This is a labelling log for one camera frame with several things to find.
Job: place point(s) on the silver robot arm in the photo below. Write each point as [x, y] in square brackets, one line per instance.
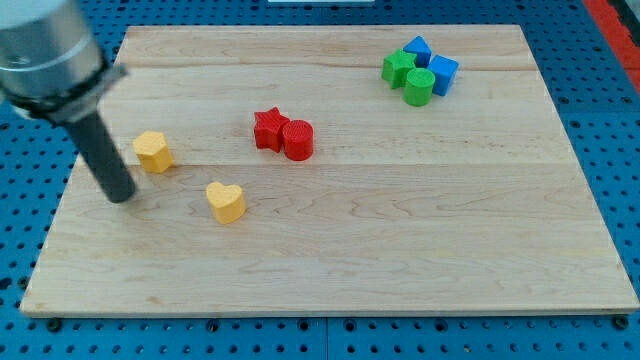
[52, 67]

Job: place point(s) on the yellow heart block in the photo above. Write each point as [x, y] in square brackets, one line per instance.
[226, 201]

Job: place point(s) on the wooden board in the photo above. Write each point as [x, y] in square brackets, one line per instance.
[472, 205]

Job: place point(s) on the red cylinder block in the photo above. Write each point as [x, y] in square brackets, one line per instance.
[298, 140]

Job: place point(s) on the red star block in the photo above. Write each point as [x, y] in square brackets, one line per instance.
[268, 129]

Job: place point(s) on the green star block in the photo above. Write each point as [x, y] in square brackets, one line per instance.
[396, 66]

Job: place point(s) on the green cylinder block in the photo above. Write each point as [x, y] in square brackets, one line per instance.
[418, 87]

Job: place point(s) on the blue cube block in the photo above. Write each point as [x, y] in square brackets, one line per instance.
[444, 70]

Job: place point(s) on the blue triangle block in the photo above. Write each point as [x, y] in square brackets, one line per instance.
[421, 49]

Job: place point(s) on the yellow hexagon block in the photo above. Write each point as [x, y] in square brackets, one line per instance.
[152, 150]

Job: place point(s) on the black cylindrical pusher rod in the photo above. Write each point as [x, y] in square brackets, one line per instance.
[96, 146]

